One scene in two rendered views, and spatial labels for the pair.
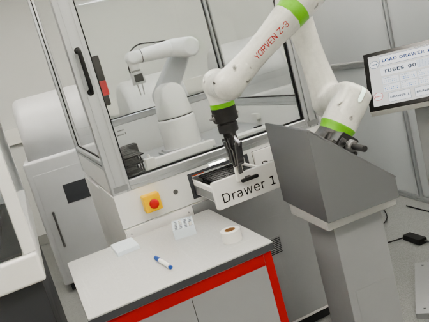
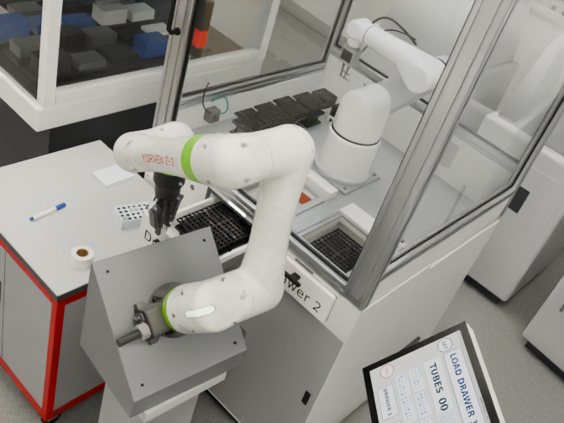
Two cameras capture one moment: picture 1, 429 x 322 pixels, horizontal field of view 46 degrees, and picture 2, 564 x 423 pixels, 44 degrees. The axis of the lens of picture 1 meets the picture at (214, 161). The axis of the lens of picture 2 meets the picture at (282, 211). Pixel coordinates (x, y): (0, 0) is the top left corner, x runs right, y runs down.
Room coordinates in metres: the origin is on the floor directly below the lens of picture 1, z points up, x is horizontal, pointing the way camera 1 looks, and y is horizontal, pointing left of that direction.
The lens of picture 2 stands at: (1.13, -1.54, 2.35)
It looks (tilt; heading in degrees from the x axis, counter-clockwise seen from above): 36 degrees down; 51
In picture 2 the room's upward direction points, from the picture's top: 19 degrees clockwise
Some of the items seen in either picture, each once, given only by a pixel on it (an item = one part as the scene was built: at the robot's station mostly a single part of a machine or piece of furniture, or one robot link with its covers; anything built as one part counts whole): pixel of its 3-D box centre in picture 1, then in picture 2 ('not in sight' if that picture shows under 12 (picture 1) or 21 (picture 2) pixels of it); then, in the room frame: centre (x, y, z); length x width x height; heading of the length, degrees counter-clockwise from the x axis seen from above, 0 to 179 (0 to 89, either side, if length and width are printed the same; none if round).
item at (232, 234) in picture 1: (231, 234); (81, 257); (1.67, 0.01, 0.78); 0.07 x 0.07 x 0.04
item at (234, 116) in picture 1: (223, 114); (169, 173); (1.86, -0.08, 1.17); 0.12 x 0.09 x 0.06; 111
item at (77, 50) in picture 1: (85, 71); (176, 8); (2.00, 0.39, 1.45); 0.05 x 0.03 x 0.19; 19
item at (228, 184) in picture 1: (247, 184); (170, 250); (1.91, -0.10, 0.87); 0.29 x 0.02 x 0.11; 109
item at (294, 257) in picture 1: (217, 244); (295, 278); (2.63, 0.10, 0.40); 1.03 x 0.95 x 0.80; 109
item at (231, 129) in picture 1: (229, 133); (166, 194); (1.87, -0.08, 1.09); 0.08 x 0.07 x 0.09; 21
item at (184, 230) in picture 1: (183, 227); (133, 215); (1.89, 0.18, 0.78); 0.12 x 0.08 x 0.04; 4
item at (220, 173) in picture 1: (227, 179); (216, 231); (2.10, -0.03, 0.87); 0.22 x 0.18 x 0.06; 19
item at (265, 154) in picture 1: (283, 154); (296, 281); (2.26, -0.31, 0.87); 0.29 x 0.02 x 0.11; 109
